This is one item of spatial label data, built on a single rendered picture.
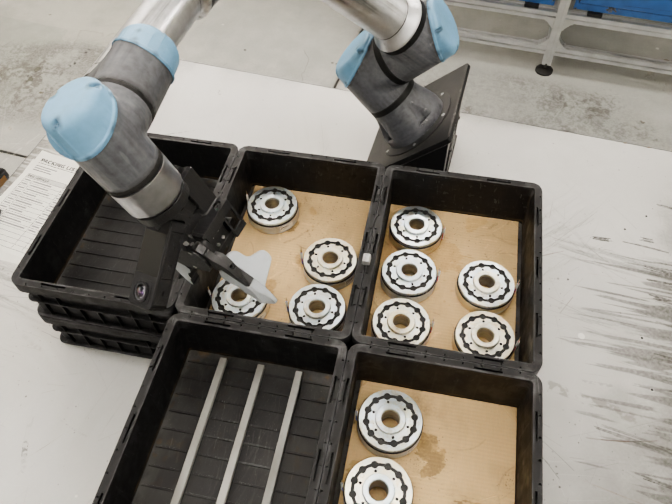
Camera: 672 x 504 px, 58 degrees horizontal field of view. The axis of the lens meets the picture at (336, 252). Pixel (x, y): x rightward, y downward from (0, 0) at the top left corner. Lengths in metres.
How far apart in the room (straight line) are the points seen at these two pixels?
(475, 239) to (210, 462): 0.64
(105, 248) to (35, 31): 2.42
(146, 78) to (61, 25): 2.89
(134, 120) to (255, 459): 0.57
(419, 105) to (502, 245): 0.35
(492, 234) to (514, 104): 1.67
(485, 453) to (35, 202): 1.16
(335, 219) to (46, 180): 0.77
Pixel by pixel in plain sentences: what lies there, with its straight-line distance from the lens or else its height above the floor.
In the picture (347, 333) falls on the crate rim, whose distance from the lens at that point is 0.98.
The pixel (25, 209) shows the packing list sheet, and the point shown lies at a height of 0.70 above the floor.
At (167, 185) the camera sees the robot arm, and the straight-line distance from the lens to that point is 0.71.
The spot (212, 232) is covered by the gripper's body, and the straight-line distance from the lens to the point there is 0.77.
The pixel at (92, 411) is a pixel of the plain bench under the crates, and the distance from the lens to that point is 1.27.
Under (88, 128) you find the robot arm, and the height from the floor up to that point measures 1.39.
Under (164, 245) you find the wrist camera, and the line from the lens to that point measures 0.75.
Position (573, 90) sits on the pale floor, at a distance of 3.03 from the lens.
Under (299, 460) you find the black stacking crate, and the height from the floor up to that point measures 0.83.
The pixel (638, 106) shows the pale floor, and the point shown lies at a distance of 3.05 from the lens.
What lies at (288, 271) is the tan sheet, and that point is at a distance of 1.17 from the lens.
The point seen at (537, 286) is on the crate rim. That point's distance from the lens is 1.08.
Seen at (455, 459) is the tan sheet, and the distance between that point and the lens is 1.02.
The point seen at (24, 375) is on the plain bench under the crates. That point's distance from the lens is 1.36.
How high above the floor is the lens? 1.79
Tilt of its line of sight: 54 degrees down
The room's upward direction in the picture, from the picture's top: 2 degrees counter-clockwise
